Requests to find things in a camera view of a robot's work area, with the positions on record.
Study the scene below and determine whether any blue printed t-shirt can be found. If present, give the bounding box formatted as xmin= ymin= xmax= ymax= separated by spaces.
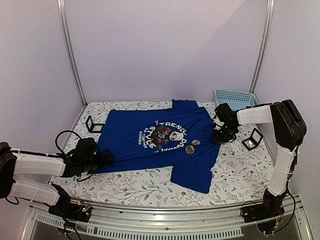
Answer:
xmin=95 ymin=100 xmax=220 ymax=194

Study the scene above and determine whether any light blue plastic basket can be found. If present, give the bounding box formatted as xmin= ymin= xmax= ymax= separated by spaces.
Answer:
xmin=213 ymin=89 xmax=258 ymax=111

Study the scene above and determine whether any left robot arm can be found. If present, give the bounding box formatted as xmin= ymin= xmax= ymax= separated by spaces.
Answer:
xmin=0 ymin=137 xmax=115 ymax=217

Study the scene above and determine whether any round yellow blue brooch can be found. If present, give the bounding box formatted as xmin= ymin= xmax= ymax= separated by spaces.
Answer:
xmin=185 ymin=145 xmax=195 ymax=155

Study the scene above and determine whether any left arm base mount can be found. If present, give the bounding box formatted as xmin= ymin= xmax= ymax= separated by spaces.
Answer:
xmin=48 ymin=183 xmax=92 ymax=223

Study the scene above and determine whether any left aluminium frame post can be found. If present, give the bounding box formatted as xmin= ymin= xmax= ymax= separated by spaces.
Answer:
xmin=56 ymin=0 xmax=88 ymax=107

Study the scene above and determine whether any black cable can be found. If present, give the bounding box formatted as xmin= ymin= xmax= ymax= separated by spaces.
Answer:
xmin=54 ymin=129 xmax=83 ymax=156
xmin=286 ymin=189 xmax=297 ymax=226

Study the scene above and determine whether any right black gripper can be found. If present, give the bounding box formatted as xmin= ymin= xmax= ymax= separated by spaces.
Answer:
xmin=212 ymin=124 xmax=238 ymax=144

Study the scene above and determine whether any black brooch box yellow brooch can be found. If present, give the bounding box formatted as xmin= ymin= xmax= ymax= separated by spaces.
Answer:
xmin=85 ymin=115 xmax=105 ymax=134

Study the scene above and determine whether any aluminium frame post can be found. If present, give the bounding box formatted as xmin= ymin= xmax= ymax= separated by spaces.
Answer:
xmin=56 ymin=0 xmax=88 ymax=107
xmin=249 ymin=0 xmax=275 ymax=94

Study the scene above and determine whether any black brooch box silver brooch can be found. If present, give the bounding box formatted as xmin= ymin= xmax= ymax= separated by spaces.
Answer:
xmin=241 ymin=128 xmax=264 ymax=151

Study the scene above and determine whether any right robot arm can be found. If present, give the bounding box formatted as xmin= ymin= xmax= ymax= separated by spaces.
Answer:
xmin=212 ymin=99 xmax=307 ymax=218

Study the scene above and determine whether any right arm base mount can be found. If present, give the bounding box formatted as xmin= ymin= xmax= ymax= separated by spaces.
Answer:
xmin=240 ymin=201 xmax=285 ymax=235

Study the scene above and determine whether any round light blue brooch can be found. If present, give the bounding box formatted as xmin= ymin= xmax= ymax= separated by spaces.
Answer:
xmin=191 ymin=139 xmax=201 ymax=146

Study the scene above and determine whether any right black cable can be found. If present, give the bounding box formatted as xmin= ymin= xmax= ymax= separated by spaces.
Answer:
xmin=286 ymin=189 xmax=297 ymax=226

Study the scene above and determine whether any left black cable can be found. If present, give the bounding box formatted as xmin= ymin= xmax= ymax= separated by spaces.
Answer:
xmin=54 ymin=129 xmax=83 ymax=156

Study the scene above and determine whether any floral patterned tablecloth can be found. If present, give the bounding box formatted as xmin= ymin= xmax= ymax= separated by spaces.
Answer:
xmin=48 ymin=100 xmax=283 ymax=208

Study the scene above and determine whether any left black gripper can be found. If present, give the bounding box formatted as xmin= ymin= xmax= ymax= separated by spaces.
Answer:
xmin=81 ymin=149 xmax=114 ymax=175

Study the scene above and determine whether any right aluminium frame post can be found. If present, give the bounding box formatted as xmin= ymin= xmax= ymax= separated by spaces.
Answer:
xmin=249 ymin=0 xmax=275 ymax=94

